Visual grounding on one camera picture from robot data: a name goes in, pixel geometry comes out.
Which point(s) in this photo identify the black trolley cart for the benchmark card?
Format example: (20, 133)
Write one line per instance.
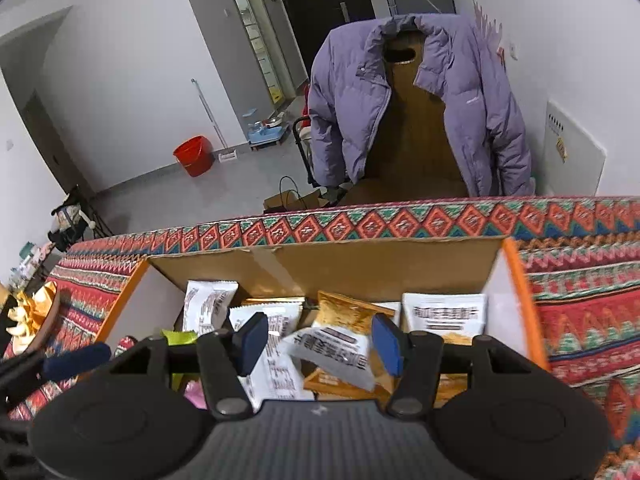
(301, 150)

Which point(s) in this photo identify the red plastic bucket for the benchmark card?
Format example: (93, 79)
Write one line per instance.
(194, 156)

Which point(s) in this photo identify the orange white snack packet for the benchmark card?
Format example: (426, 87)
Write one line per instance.
(335, 347)

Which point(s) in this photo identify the pink wall decoration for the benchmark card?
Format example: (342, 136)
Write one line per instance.
(487, 25)

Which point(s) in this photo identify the black entrance door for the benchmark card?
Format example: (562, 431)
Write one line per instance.
(300, 25)

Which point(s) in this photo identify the wooden chair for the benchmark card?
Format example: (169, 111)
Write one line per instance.
(415, 135)

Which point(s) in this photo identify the glass panel door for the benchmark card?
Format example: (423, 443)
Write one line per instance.
(255, 35)

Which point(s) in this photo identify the pink plate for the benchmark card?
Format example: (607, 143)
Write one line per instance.
(47, 325)

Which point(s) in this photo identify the red bag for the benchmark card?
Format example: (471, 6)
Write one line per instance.
(305, 110)

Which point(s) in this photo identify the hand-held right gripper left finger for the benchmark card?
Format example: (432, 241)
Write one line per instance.
(250, 342)

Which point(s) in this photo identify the purple puffer jacket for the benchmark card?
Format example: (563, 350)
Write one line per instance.
(345, 90)

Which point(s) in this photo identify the blue pet bowl tray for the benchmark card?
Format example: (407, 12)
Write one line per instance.
(267, 134)

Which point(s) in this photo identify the red cardboard box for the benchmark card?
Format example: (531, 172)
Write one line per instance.
(360, 265)

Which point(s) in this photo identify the small bottles cluster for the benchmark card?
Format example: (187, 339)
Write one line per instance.
(32, 265)

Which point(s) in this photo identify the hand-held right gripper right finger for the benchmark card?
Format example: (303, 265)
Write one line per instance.
(387, 345)

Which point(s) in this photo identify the pile of snack packets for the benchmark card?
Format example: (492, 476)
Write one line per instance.
(445, 310)

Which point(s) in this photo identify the patterned red tablecloth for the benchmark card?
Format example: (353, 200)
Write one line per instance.
(575, 280)

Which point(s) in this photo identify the white wall outlet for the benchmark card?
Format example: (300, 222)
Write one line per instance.
(514, 51)

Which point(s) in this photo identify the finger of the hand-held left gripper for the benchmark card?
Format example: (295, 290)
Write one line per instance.
(75, 360)

